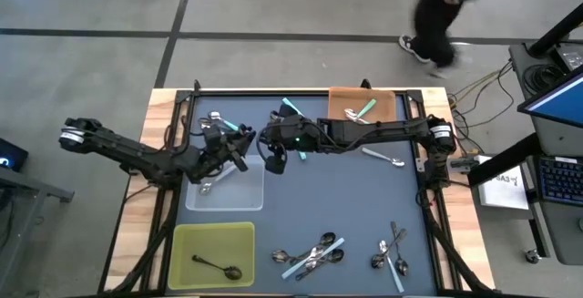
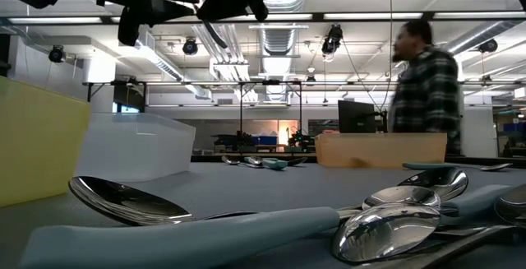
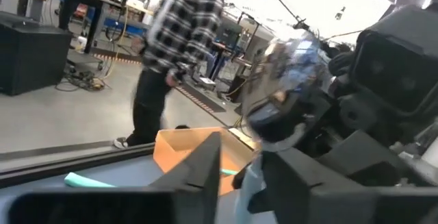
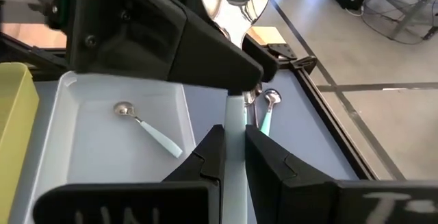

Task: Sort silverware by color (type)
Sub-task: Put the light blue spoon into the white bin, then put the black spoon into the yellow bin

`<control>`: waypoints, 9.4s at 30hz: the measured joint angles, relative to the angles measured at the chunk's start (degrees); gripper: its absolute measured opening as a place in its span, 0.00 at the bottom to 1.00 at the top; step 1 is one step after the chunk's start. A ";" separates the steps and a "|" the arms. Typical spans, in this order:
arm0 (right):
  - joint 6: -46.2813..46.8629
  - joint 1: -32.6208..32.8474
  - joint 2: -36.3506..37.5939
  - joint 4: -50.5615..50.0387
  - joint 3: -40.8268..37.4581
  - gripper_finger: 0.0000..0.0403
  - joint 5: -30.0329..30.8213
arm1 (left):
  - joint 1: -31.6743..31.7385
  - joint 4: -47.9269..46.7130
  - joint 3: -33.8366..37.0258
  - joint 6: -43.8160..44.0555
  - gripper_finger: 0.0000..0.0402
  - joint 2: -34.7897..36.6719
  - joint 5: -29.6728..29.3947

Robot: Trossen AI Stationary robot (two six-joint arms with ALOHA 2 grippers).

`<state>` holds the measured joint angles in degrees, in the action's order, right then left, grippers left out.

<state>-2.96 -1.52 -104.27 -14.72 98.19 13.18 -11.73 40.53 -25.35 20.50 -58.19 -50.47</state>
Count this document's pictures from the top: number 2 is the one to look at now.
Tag thin slanted black cable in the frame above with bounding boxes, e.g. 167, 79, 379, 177
342, 39, 383, 113

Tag black overhead beam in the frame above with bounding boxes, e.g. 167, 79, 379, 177
0, 11, 526, 26

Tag white ceiling pipes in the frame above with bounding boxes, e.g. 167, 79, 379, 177
180, 0, 251, 83

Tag dark blue table mat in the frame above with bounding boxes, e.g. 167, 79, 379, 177
0, 161, 526, 269

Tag yellow plastic bin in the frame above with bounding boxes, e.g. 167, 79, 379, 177
0, 75, 92, 208

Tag round silver ventilation duct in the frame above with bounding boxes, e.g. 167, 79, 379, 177
249, 0, 310, 104

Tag blue storage box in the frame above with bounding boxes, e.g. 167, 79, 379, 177
251, 135, 279, 146

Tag clear plastic bin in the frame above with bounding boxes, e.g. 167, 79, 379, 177
75, 112, 197, 183

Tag white LED light bar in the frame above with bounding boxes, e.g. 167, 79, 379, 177
433, 11, 526, 20
221, 12, 314, 21
7, 16, 104, 25
323, 12, 424, 21

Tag black background monitor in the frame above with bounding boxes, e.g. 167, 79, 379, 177
337, 100, 377, 134

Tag black right camera cable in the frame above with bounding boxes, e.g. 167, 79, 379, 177
203, 19, 228, 50

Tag orange plastic bin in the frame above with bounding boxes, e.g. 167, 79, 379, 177
314, 132, 448, 169

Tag person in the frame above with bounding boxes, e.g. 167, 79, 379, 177
388, 19, 464, 157

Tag white rectangular ceiling duct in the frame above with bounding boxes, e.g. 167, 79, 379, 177
122, 26, 213, 100

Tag black background station frame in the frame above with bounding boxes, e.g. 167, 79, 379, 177
81, 78, 526, 155

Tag dark wall screen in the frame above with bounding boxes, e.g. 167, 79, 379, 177
113, 83, 145, 114

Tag black aluminium table frame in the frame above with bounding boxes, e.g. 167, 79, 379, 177
191, 153, 526, 165

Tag large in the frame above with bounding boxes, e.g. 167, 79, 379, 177
67, 174, 260, 228

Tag slanted silver ventilation duct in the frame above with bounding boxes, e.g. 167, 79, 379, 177
441, 19, 526, 56

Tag background storage shelf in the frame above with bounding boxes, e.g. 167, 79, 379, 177
495, 108, 526, 159

